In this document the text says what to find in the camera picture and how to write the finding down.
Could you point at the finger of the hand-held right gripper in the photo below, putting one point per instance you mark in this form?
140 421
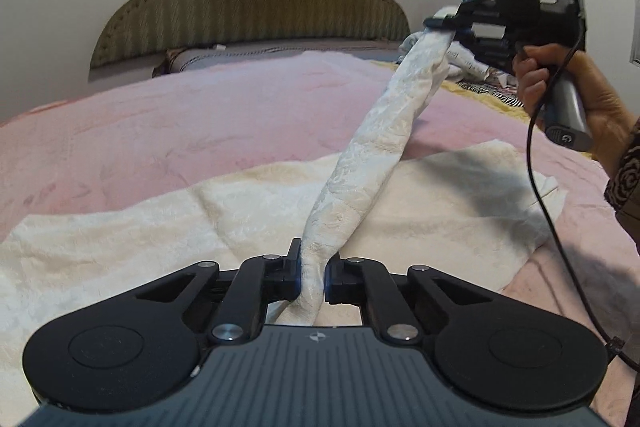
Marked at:
487 52
462 9

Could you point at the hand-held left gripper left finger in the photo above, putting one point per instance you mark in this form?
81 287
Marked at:
288 281

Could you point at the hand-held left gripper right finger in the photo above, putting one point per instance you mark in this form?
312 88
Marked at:
336 283

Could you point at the white pants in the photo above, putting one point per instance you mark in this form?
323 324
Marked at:
345 177

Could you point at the person's right forearm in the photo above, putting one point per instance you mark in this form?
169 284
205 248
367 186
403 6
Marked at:
625 187

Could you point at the person's right hand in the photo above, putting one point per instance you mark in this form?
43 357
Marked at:
607 107

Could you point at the white crumpled cloth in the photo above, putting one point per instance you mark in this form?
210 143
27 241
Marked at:
462 59

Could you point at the zebra striped cloth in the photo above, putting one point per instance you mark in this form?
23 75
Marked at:
495 93

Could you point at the grey patterned pillow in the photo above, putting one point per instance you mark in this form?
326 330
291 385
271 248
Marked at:
280 52

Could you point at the pink blanket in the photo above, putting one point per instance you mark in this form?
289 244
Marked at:
175 117

